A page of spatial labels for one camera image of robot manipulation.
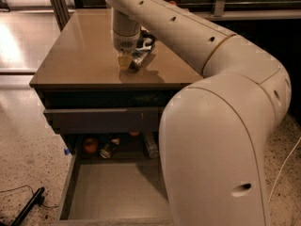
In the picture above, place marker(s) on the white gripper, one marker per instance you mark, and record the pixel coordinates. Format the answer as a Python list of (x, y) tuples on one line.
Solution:
[(127, 43)]

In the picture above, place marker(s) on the silver blue redbull can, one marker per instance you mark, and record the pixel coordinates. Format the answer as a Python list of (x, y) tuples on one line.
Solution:
[(138, 58)]

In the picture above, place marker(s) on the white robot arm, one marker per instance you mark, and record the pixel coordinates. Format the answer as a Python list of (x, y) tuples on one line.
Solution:
[(213, 132)]

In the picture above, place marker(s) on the grey drawer cabinet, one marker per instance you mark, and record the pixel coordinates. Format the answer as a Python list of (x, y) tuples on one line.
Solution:
[(82, 71)]

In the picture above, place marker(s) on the grey upper drawer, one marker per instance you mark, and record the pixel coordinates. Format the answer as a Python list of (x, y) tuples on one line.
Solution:
[(104, 120)]

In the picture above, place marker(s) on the dark can in drawer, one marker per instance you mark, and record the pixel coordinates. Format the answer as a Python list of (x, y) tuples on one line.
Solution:
[(108, 148)]

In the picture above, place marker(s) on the grey open lower drawer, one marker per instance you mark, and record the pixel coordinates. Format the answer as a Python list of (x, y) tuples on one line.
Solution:
[(127, 189)]

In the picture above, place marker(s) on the small orange fruit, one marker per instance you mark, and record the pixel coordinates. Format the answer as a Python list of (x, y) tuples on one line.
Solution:
[(134, 134)]

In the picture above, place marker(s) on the red apple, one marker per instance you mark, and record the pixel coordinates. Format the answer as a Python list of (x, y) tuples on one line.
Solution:
[(90, 145)]

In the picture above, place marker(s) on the blue tape piece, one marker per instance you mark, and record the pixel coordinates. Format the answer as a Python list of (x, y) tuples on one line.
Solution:
[(66, 151)]

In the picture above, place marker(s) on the black bar tool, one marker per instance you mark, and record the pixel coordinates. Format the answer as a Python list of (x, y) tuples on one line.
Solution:
[(36, 199)]

